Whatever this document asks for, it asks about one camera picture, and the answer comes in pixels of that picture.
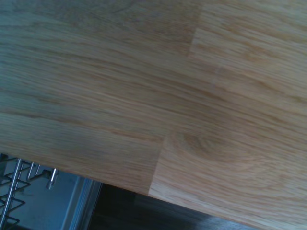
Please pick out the open dishwasher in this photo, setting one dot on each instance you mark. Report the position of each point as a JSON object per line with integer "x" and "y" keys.
{"x": 79, "y": 203}

